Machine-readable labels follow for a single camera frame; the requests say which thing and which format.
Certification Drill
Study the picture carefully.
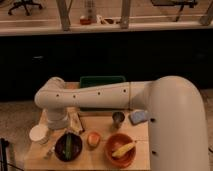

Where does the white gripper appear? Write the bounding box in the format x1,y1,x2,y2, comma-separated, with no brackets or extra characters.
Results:
46,110,70,130

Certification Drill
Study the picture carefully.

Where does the green pepper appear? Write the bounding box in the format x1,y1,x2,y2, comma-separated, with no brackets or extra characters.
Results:
65,134,72,160

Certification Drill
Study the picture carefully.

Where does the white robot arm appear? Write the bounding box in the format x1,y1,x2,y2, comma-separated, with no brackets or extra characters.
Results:
34,76,210,171

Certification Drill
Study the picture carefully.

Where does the dark purple bowl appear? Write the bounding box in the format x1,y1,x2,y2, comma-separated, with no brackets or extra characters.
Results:
54,132,82,162

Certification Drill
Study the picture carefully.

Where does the orange bowl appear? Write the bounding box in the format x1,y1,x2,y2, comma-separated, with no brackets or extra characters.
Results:
104,133,136,168

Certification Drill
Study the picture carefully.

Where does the brown packaged item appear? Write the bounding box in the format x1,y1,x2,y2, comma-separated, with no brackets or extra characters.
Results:
70,112,84,134

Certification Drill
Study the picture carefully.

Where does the white cup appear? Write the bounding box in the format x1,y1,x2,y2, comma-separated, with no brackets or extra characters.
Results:
29,124,49,144

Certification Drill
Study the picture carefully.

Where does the orange round food item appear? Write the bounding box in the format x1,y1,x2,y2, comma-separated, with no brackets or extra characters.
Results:
87,132,101,148

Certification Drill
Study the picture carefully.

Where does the green plastic bin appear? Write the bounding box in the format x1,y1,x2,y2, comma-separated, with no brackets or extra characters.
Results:
79,75,126,88

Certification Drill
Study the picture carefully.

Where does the metal cup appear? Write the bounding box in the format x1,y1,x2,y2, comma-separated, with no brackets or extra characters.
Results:
112,112,125,129

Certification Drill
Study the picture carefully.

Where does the black tripod stand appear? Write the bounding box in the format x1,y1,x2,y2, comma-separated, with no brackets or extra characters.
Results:
0,138,9,171

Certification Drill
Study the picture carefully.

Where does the yellow corn cob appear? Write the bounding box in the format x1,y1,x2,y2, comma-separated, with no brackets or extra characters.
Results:
112,141,136,158

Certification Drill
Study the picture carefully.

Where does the blue sponge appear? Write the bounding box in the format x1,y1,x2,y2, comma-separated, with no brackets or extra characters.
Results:
129,110,148,125

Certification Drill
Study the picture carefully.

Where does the red object on shelf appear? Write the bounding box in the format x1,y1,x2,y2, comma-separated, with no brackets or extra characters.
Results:
79,16,92,25

